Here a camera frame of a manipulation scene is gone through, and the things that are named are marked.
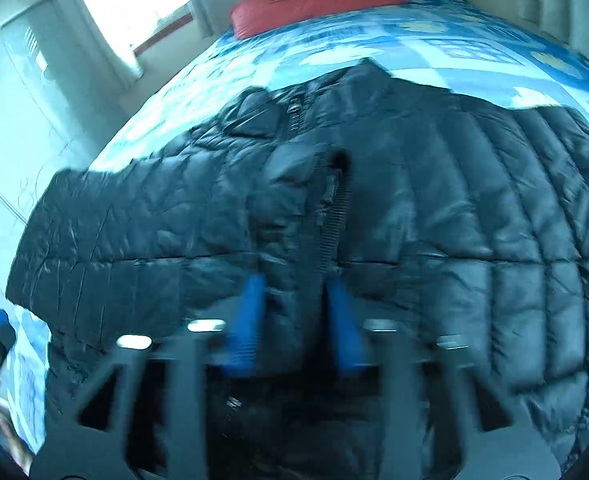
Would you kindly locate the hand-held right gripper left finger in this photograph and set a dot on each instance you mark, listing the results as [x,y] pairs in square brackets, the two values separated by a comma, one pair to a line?
[244,325]

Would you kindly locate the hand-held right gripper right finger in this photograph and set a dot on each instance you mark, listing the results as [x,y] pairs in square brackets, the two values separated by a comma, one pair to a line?
[345,332]

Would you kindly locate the black puffer jacket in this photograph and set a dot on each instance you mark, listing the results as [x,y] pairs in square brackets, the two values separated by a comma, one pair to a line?
[424,185]

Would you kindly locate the white wardrobe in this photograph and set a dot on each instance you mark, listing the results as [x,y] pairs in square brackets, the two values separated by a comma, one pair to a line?
[24,110]

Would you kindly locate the blue patterned blanket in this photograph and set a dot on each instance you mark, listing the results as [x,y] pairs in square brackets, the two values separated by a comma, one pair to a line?
[374,35]

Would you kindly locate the red pillow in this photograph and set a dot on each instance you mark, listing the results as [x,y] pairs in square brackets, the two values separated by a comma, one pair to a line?
[314,17]

